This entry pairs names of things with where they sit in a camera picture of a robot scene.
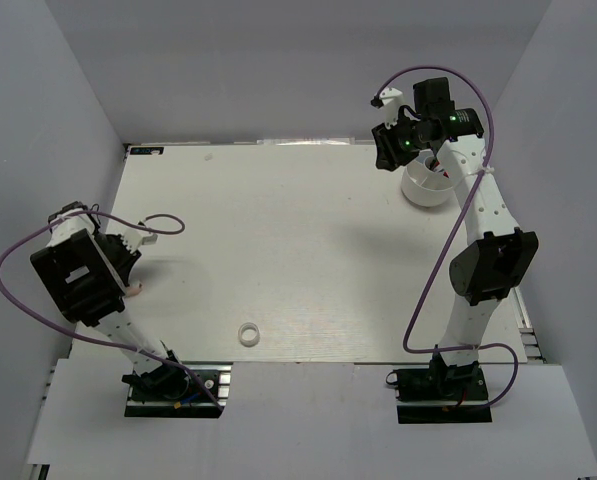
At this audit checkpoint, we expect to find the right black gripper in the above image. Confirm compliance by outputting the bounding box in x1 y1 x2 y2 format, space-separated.
371 113 430 173

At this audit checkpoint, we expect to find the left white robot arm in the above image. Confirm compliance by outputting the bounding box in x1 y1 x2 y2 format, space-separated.
30 201 190 400

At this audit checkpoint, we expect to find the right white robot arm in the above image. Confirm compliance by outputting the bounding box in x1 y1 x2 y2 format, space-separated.
372 77 539 399

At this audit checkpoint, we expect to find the pink white correction tape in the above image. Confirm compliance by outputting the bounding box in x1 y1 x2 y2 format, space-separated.
125 282 143 298

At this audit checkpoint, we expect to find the white round divided container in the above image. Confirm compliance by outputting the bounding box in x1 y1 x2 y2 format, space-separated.
401 155 453 208

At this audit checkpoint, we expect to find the white tape roll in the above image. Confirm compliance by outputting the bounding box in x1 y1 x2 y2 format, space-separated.
238 322 260 348

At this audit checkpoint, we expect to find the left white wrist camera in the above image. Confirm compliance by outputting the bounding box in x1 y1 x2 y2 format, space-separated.
120 222 158 254

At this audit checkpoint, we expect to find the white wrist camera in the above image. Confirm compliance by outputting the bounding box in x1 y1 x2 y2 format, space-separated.
120 222 158 254
370 87 405 129

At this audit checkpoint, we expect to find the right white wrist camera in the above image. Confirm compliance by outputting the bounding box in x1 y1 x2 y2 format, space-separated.
370 87 405 129

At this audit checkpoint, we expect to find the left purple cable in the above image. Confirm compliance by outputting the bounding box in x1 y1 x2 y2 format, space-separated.
0 209 225 412

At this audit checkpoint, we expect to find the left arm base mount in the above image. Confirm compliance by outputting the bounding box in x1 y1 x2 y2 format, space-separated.
122 364 232 419

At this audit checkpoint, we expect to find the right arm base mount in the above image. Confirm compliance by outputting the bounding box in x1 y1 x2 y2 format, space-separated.
385 355 492 425

